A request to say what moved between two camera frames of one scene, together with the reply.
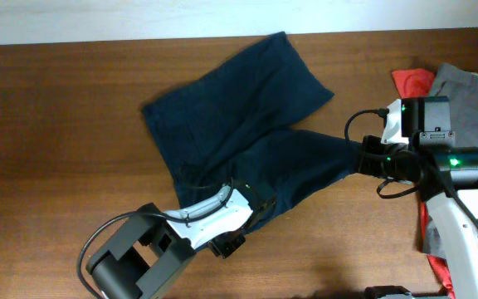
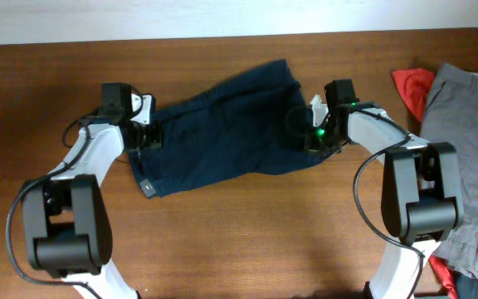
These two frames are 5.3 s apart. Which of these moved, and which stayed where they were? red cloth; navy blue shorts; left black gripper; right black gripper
Moved: left black gripper; navy blue shorts; right black gripper
Stayed: red cloth
